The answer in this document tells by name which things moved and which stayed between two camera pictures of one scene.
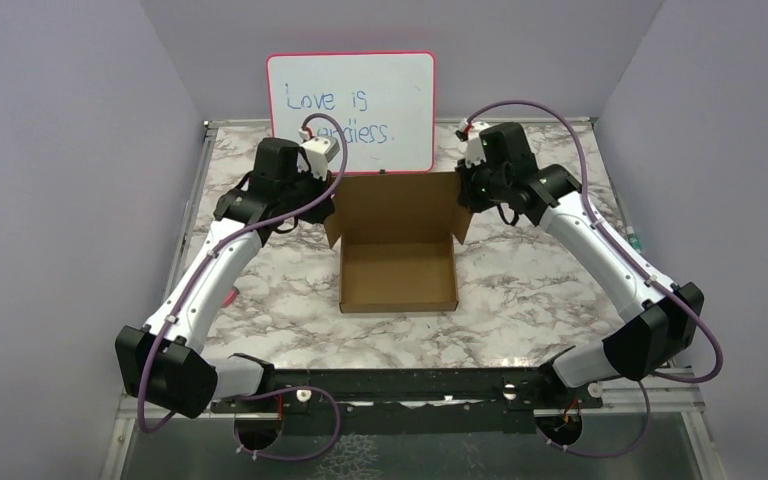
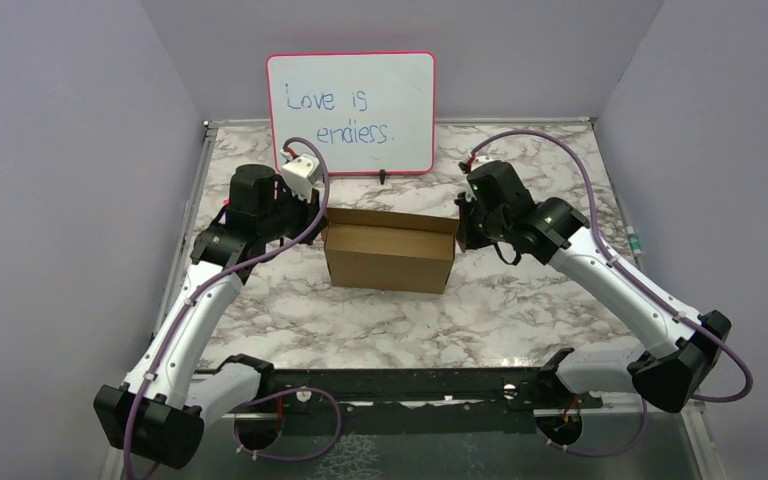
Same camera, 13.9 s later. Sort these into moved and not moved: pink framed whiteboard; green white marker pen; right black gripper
Moved: right black gripper
Not moved: green white marker pen; pink framed whiteboard
